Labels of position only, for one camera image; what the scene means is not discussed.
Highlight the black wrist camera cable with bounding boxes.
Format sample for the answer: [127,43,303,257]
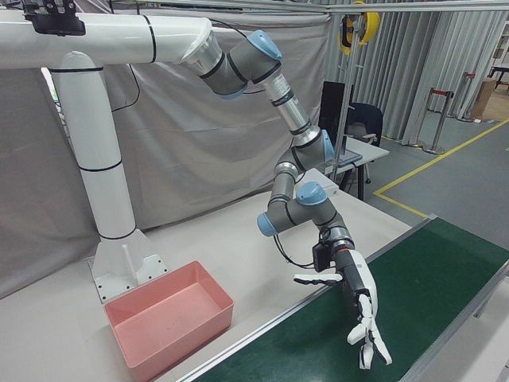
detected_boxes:
[273,226,332,268]

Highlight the green conveyor belt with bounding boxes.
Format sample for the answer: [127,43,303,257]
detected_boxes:
[170,213,509,382]

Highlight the metal stanchion post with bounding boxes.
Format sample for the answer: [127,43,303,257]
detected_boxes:
[456,70,477,121]
[422,88,455,155]

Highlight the brown cardboard box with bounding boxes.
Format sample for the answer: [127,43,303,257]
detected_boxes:
[472,77,499,123]

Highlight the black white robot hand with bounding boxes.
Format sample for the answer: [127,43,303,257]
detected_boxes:
[293,247,394,370]

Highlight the black office chair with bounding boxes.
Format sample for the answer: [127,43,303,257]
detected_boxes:
[344,102,385,149]

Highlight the yellow hard hat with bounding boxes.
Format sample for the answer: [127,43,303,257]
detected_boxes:
[337,14,355,57]
[349,10,382,48]

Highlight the grey backdrop curtain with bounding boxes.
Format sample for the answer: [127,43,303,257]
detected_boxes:
[0,0,333,299]

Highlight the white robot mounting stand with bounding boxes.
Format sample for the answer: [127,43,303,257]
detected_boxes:
[0,11,214,304]

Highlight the grey pleated curtain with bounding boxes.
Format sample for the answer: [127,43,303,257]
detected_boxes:
[349,10,508,149]

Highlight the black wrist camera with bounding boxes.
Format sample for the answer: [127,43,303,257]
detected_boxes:
[312,241,336,274]

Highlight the white desk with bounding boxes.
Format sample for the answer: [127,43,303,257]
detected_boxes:
[308,134,391,200]

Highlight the black background monitor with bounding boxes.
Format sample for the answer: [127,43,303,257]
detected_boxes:
[319,80,346,139]

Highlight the black stand mounted camera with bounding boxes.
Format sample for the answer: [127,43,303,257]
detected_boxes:
[22,0,87,37]

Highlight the pink plastic basket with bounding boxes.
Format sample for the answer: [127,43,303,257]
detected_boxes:
[103,260,235,382]

